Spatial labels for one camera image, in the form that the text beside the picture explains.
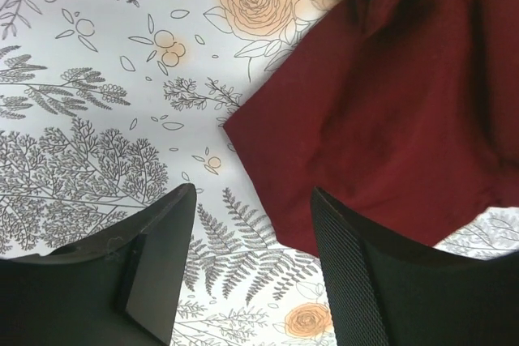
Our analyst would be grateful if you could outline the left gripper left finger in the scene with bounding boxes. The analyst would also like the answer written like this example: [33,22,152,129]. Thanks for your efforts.
[1,184,197,345]

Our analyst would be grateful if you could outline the floral patterned table mat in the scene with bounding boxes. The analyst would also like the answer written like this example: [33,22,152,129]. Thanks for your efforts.
[1,0,518,345]

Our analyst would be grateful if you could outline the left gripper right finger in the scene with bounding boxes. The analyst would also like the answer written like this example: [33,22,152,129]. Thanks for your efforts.
[311,188,518,346]

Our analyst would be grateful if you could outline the dark red t shirt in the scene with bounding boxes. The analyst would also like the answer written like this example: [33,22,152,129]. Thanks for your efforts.
[225,0,518,254]

